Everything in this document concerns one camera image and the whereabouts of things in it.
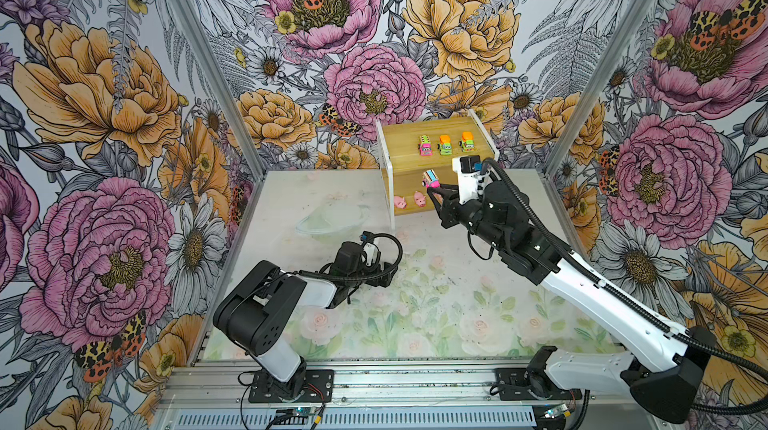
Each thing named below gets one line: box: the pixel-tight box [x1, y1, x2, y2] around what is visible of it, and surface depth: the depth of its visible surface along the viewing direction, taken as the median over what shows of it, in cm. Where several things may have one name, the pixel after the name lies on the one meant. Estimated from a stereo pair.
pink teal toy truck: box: [421, 169, 441, 189], surface depth 68 cm
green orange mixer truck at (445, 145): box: [437, 134, 453, 156], surface depth 81 cm
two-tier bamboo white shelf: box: [375, 109, 500, 230], surface depth 82 cm
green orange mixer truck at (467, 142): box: [459, 131, 475, 152], surface depth 81 cm
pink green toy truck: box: [418, 134, 433, 156], surface depth 81 cm
